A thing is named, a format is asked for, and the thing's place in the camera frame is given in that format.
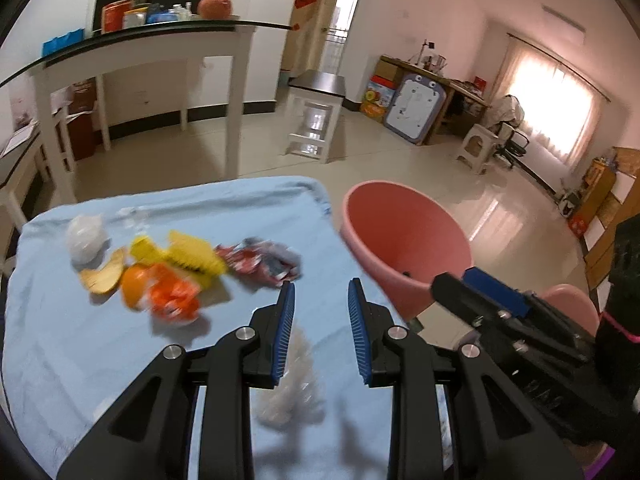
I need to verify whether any pink plastic bin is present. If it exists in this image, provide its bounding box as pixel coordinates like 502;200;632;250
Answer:
341;180;473;321

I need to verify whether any dark red carton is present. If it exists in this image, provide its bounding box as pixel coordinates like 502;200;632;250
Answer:
65;82;98;161

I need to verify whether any pink plastic basin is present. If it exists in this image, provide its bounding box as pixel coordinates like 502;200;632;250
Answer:
542;283;601;336

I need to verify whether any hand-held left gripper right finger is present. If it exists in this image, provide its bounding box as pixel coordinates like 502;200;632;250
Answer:
347;277;583;480

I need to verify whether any wooden desk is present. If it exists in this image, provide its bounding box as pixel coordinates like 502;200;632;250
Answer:
375;55;493;146

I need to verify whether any clear plastic scrap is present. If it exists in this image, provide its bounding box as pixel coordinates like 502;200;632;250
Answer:
112;205;151;236

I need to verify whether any round orange pomelo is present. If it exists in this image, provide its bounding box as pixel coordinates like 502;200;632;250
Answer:
196;0;234;20

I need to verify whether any tan fruit peel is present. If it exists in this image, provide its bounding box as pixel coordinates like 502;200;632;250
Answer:
79;247;128;293

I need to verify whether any white wooden chair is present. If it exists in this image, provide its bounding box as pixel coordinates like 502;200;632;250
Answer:
0;105;76;281

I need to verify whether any orange snack wrapper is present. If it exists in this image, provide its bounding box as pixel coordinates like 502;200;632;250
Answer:
147;265;203;323

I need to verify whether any yellow snack wrapper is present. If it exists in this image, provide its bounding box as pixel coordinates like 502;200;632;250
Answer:
130;230;228;288

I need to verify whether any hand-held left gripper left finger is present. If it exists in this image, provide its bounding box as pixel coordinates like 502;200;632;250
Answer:
57;281;297;480

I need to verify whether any white tissue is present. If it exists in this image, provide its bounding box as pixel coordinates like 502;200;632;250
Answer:
65;214;111;267

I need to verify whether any person's right forearm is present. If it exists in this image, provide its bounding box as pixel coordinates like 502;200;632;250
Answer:
570;442;618;480

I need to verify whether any yellow toy shelf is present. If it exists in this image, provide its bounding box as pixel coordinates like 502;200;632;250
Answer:
570;157;618;236

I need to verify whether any light blue cloth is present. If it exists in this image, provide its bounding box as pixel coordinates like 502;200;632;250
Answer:
0;175;441;480

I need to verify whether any glass-top white table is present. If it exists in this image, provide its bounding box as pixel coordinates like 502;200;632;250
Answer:
0;20;293;206

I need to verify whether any open doorway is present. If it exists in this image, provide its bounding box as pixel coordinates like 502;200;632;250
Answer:
320;0;363;76

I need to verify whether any children's drawing board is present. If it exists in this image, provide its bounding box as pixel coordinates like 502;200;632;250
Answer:
384;72;447;146

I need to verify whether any red and white wrapper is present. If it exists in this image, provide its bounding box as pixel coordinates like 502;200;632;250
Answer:
215;237;303;288

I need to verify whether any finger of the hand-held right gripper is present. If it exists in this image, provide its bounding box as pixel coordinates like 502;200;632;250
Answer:
462;267;596;356
431;272;591;368

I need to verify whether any blue bag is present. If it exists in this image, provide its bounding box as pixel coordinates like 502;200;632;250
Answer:
41;29;87;58

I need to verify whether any wall air conditioner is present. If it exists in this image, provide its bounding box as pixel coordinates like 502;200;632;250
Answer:
541;5;587;36

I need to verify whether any window curtain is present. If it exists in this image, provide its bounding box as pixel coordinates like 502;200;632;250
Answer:
492;40;603;166

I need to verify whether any colourful printed box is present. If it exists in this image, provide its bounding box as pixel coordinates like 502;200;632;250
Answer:
360;76;398;120

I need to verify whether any wooden cabinet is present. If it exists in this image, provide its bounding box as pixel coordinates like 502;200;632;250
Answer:
582;147;640;291

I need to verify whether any dark-top white small table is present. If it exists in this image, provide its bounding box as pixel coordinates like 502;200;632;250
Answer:
286;70;348;165

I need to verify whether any curtain rod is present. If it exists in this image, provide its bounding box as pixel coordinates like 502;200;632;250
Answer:
507;33;612;103

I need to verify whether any clear plastic bag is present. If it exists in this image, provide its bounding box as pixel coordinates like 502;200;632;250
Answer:
255;325;326;428

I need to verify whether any blue packet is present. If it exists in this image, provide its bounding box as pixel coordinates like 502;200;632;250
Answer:
146;4;181;25

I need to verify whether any office chair with clothes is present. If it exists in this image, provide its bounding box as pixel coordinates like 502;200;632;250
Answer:
487;94;532;168

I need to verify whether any white plastic stool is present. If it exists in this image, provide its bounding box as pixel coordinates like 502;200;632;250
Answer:
455;124;496;176

